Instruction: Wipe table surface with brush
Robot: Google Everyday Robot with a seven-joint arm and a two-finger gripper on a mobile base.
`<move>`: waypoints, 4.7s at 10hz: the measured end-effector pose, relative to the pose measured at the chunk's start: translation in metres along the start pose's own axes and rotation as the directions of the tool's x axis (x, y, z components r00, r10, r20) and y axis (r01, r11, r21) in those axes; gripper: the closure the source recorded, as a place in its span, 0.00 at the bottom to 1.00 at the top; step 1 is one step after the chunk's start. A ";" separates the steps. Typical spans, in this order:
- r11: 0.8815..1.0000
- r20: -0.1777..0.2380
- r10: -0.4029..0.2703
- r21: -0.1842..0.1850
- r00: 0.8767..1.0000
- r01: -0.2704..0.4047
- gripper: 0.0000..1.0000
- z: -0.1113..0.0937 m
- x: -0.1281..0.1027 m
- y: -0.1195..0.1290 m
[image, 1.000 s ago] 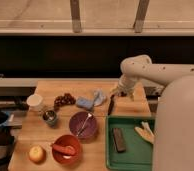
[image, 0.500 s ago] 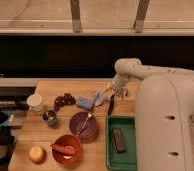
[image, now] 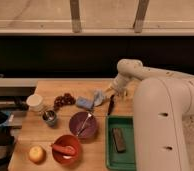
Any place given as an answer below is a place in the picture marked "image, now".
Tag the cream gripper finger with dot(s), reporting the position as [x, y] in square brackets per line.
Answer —
[123, 93]
[108, 89]

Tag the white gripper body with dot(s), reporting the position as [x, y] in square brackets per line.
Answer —
[119, 84]

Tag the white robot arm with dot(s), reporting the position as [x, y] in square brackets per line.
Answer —
[160, 101]

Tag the light blue crumpled cloth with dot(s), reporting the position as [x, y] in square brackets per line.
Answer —
[99, 97]

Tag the silver fork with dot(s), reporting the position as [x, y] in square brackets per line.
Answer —
[89, 115]

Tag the dark brown rectangular block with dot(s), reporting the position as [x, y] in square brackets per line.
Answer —
[118, 140]

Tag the bunch of dark grapes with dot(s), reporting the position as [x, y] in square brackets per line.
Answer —
[66, 99]

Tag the small metal cup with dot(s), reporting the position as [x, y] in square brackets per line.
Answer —
[50, 117]

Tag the red bowl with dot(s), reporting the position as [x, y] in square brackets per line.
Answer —
[72, 142]

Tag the green plastic tray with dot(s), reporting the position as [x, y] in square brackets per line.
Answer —
[120, 161]

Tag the red sausage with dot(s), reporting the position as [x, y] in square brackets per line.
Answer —
[64, 150]

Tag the white cup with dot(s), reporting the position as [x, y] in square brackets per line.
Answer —
[35, 102]

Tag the yellow apple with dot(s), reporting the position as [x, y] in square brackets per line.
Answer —
[36, 154]

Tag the right window frame post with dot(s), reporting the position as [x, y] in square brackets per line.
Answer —
[140, 15]

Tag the window frame post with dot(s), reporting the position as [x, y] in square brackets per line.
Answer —
[140, 15]
[75, 16]

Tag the left window frame post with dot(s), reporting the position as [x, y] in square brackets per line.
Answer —
[75, 16]

